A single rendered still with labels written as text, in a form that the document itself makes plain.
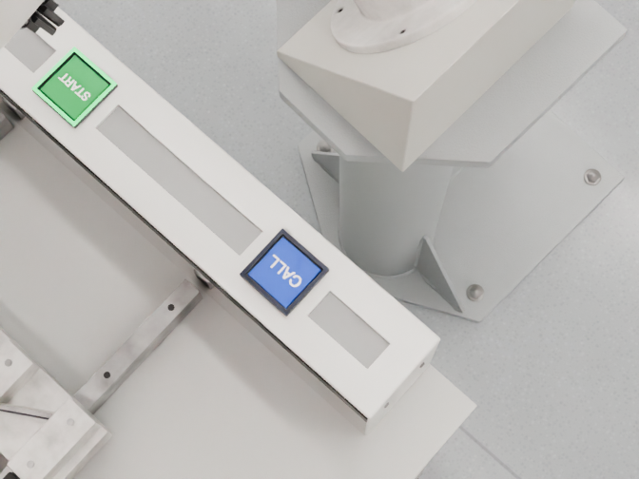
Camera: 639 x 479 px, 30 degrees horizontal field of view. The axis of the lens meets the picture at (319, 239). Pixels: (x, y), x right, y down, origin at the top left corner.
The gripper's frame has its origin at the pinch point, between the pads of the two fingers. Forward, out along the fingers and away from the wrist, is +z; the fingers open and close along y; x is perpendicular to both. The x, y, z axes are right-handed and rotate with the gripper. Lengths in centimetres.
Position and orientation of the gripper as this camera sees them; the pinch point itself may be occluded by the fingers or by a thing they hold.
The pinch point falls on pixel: (36, 10)
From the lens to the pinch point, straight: 98.6
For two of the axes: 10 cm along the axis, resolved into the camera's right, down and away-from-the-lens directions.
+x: -7.4, -6.5, 1.9
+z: 1.6, 1.0, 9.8
